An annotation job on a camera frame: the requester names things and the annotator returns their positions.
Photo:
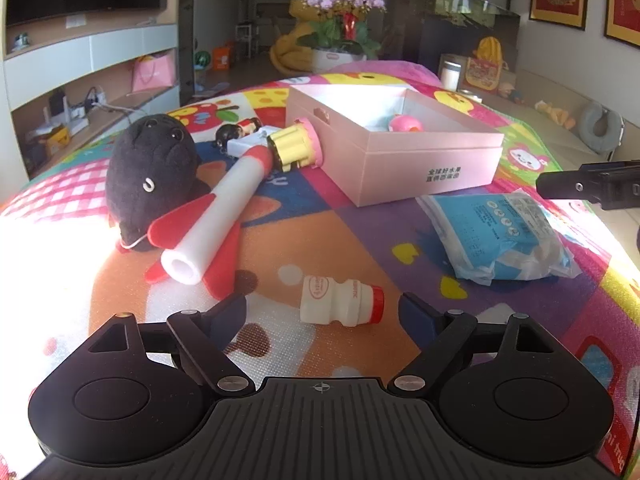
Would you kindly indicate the pink gift bag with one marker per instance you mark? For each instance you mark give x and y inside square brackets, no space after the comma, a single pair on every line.
[152,72]

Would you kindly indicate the white power strip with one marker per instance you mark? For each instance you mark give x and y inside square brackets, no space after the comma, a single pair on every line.
[75,110]

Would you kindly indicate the grey neck pillow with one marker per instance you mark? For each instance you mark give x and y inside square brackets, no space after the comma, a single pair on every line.
[590,127]

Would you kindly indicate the blue white plastic packet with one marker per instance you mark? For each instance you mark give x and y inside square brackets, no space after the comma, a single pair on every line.
[490,235]

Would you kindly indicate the black plush toy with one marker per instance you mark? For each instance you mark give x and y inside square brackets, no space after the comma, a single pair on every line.
[150,160]

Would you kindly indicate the small green ornament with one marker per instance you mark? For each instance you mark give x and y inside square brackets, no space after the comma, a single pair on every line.
[21,41]

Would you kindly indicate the potted purple orchid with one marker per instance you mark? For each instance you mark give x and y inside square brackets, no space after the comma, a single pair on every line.
[340,20]

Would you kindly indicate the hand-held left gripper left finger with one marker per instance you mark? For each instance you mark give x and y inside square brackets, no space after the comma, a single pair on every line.
[227,316]

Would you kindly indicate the yellow pink toy cup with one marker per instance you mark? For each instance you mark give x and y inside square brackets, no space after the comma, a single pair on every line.
[295,145]

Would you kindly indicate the brown-haired small figurine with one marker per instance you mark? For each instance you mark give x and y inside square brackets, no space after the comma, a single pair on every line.
[250,125]

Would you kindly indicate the colourful cartoon play mat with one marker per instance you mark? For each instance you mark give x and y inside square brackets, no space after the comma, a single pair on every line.
[350,240]

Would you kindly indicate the large yellow plush toy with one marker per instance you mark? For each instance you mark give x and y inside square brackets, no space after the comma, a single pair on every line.
[287,52]

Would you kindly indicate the yellow cardboard box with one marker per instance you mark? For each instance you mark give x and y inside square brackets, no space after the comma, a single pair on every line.
[50,142]

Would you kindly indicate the pink blanket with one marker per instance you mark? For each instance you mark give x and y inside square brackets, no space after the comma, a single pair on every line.
[385,69]

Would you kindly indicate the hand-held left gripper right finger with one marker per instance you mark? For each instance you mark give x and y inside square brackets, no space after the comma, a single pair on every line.
[416,316]

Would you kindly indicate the pink cardboard box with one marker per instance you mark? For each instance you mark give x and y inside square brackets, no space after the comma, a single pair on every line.
[415,170]

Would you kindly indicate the white tumbler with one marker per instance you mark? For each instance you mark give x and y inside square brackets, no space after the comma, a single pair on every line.
[452,72]

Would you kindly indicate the pink round toy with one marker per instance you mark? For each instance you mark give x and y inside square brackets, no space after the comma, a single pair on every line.
[404,123]

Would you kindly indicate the white wooden wall cabinet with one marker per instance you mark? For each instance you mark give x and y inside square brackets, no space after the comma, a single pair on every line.
[90,50]

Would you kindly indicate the white bottle red cap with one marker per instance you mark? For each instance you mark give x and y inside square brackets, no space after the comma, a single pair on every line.
[335,302]

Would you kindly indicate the white stool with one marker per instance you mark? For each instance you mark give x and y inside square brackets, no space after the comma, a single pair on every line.
[245,40]

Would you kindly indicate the watermelon ball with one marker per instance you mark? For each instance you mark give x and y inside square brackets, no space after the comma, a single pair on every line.
[201,59]

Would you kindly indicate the yellow red bag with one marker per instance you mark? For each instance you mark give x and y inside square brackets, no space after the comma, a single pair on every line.
[486,62]

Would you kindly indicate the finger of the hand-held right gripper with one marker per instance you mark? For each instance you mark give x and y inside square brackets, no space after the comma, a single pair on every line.
[565,186]

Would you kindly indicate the dark glass cabinet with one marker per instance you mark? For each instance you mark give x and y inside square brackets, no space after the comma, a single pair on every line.
[450,30]

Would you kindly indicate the beige sofa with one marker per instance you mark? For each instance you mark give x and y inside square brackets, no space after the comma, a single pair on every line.
[550,140]

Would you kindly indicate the white red foam rocket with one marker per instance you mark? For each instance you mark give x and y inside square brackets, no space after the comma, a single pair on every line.
[222,200]

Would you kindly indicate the orange paper bag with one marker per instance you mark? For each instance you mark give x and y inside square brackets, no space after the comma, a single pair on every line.
[222,57]

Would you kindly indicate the black-haired small figurine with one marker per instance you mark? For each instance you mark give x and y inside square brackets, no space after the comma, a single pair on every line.
[229,134]

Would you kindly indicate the small white box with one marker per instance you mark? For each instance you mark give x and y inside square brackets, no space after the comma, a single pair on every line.
[247,141]

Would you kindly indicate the small plush toy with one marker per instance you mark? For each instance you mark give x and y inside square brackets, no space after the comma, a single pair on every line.
[555,112]

